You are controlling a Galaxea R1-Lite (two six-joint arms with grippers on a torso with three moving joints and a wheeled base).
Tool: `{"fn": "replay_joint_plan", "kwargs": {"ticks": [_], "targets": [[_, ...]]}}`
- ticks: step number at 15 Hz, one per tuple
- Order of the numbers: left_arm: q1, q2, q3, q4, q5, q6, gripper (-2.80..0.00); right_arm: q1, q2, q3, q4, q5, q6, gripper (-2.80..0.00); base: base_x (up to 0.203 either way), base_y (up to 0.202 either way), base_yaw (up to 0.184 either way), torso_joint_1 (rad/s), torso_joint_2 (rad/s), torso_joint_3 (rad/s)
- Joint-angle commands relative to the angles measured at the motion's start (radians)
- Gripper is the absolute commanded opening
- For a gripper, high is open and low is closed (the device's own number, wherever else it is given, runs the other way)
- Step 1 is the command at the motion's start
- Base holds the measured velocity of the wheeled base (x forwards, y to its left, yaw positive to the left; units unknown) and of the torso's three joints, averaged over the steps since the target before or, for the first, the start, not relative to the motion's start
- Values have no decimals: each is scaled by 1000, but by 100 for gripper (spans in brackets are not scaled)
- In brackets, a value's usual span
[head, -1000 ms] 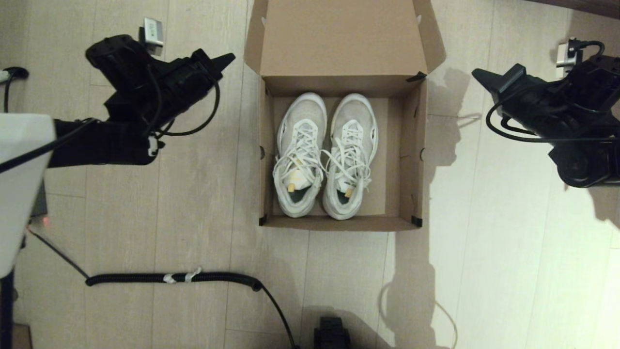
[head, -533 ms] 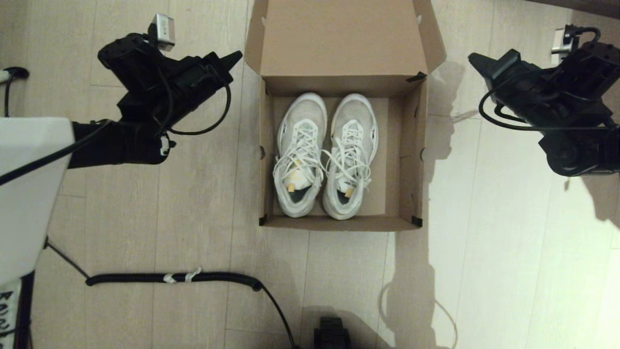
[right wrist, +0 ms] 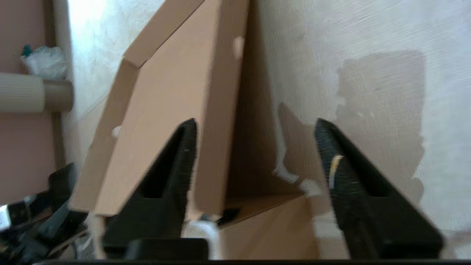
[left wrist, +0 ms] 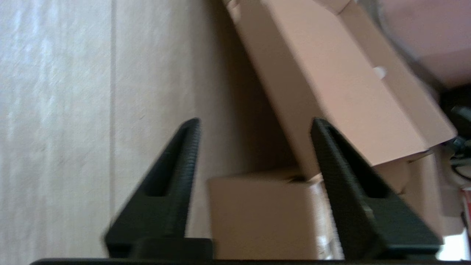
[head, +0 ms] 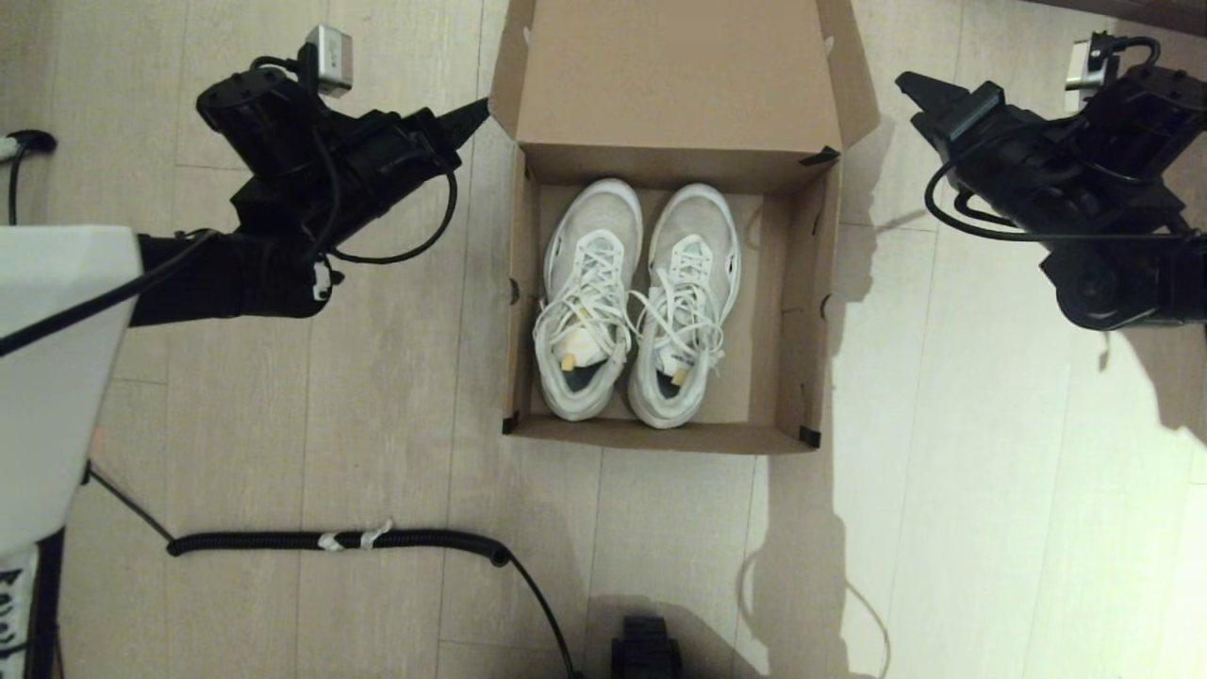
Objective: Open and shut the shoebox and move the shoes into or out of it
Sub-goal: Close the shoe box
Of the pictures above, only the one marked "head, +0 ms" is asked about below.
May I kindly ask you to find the brown cardboard shoe box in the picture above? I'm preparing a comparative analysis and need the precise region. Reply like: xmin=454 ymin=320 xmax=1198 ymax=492
xmin=488 ymin=0 xmax=880 ymax=455

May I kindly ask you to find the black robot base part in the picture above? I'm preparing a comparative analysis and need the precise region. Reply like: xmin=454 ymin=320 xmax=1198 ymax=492
xmin=610 ymin=617 xmax=683 ymax=679

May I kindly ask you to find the white mesh lace-up sneaker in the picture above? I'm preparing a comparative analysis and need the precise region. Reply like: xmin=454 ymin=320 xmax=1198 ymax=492
xmin=533 ymin=179 xmax=644 ymax=422
xmin=627 ymin=183 xmax=742 ymax=430

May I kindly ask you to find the dark wooden furniture edge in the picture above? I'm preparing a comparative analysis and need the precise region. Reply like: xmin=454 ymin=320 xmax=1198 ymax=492
xmin=1028 ymin=0 xmax=1207 ymax=39

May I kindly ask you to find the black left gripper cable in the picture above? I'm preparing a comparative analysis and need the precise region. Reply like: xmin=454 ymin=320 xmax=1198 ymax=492
xmin=302 ymin=123 xmax=460 ymax=267

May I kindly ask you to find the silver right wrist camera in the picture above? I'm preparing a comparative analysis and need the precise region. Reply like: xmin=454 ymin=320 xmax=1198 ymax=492
xmin=1066 ymin=31 xmax=1118 ymax=91

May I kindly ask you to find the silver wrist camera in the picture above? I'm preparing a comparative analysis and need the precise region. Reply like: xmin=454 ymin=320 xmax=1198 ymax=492
xmin=304 ymin=24 xmax=355 ymax=98
xmin=1066 ymin=31 xmax=1118 ymax=91

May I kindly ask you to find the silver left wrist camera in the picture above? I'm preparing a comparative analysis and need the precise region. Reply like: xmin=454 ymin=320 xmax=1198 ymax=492
xmin=304 ymin=24 xmax=355 ymax=98

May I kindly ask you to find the black plug cable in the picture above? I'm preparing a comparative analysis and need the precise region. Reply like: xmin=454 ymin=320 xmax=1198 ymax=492
xmin=0 ymin=130 xmax=58 ymax=227

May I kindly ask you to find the black coiled cable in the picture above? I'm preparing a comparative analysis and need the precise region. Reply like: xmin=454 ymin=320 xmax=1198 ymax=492
xmin=85 ymin=462 xmax=581 ymax=679

